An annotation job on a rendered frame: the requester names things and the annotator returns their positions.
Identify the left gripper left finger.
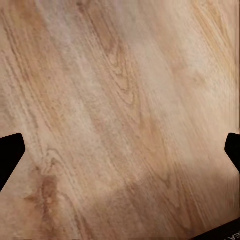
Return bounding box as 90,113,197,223
0,133,26,192

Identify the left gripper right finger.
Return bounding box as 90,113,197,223
224,132,240,172

